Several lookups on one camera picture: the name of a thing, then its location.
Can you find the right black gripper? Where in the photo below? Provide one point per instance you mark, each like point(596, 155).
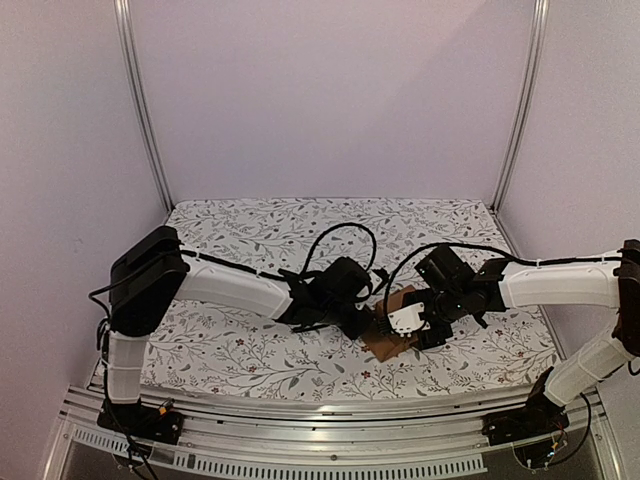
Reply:
point(430, 336)

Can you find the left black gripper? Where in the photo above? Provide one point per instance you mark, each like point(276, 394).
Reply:
point(357, 329)

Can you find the brown cardboard box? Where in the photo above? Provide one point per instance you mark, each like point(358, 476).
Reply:
point(379, 338)

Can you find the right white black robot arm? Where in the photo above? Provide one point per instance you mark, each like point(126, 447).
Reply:
point(607, 283)

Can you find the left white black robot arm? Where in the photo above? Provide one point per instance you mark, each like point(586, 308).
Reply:
point(160, 270)

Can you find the floral patterned table mat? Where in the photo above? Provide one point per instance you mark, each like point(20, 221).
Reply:
point(203, 348)

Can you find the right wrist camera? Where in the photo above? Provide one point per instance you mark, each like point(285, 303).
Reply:
point(404, 322)

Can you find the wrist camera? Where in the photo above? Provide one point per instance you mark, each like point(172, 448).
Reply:
point(404, 322)
point(379, 278)

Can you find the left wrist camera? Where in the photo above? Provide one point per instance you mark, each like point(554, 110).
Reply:
point(379, 278)

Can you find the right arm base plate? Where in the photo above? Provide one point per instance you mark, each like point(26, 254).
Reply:
point(521, 423)

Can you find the front aluminium rail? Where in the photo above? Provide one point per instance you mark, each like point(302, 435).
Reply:
point(435, 437)

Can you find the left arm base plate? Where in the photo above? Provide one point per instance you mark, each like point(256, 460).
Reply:
point(160, 424)

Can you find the right aluminium frame post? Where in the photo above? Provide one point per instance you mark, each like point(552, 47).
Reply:
point(523, 107)

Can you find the aluminium frame post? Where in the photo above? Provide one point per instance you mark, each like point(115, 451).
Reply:
point(523, 107)
point(126, 34)

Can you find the left aluminium frame post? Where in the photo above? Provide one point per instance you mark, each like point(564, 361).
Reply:
point(126, 34)

